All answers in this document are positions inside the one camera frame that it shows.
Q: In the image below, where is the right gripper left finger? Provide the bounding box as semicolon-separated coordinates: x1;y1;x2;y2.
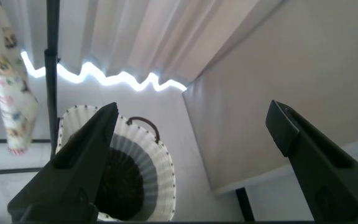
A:
7;101;119;223

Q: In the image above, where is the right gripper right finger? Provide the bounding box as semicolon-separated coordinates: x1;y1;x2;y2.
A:
265;99;358;223

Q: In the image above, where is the cream printed garment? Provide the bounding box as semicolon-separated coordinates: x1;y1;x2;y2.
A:
0;0;40;156

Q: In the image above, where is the white laundry basket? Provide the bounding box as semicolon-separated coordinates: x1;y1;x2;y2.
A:
56;105;177;222

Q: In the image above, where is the black clothes rack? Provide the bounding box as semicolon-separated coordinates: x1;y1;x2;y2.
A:
0;0;61;177

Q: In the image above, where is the white curtain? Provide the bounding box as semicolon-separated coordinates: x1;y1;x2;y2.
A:
0;0;284;93

